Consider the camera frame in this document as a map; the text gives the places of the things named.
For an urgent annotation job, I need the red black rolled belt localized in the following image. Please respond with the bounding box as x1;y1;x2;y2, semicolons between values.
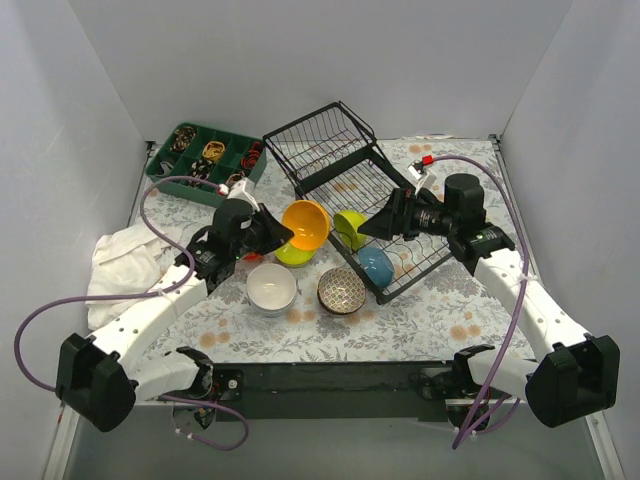
240;141;263;171

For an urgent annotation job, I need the yellow rolled belt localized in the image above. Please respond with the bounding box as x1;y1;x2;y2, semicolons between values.
202;140;226;164

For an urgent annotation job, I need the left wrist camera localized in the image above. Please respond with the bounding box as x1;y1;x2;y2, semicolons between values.
227;178;259;211

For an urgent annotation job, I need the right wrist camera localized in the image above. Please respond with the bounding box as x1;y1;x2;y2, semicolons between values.
408;155;436;193

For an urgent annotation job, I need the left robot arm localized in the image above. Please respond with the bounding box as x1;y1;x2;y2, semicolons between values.
55;199;294;432

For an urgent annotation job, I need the grey rolled belt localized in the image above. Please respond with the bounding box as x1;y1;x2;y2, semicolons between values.
152;160;174;178

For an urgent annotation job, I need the blue bowl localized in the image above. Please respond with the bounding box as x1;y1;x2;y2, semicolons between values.
357;247;395;289

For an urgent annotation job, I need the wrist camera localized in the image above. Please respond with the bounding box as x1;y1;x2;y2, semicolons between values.
227;178;259;211
408;155;436;193

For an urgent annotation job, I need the lime green bowl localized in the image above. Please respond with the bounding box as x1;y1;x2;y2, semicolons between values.
274;243;316;268
333;210;367;251

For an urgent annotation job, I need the brown patterned bowl row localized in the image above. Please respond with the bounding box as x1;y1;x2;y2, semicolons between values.
318;295;366;317
317;268;367;297

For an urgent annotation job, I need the brown patterned rolled belt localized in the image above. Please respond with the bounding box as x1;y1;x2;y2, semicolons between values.
170;125;197;153

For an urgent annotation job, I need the white crumpled cloth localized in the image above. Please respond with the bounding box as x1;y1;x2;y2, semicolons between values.
84;224;176;331

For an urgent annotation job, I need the yellow orange bowl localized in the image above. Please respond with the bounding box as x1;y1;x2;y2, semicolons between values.
282;200;330;251

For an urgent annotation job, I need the lime green bowl front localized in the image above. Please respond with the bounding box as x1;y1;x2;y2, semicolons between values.
333;210;367;251

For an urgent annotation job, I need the red orange bowl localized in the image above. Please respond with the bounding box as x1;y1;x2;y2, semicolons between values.
244;252;262;261

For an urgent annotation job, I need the green compartment organizer tray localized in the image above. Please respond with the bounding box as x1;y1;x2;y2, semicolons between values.
146;123;267;207

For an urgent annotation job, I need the floral patterned table mat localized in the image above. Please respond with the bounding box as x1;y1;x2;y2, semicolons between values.
141;138;517;363

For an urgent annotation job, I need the pink floral rolled belt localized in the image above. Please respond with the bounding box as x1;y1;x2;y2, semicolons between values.
225;171;247;188

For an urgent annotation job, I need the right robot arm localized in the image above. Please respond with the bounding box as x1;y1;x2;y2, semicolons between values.
359;174;620;428

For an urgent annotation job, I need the lime green bowl back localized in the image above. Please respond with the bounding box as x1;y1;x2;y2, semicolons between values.
274;243;316;268

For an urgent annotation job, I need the dark floral rolled belt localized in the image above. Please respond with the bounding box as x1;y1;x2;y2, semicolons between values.
187;158;215;189

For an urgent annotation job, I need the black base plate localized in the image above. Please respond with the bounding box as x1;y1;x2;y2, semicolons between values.
202;361;479;422

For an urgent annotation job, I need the black wire dish rack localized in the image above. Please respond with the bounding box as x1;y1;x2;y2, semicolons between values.
263;102;452;304

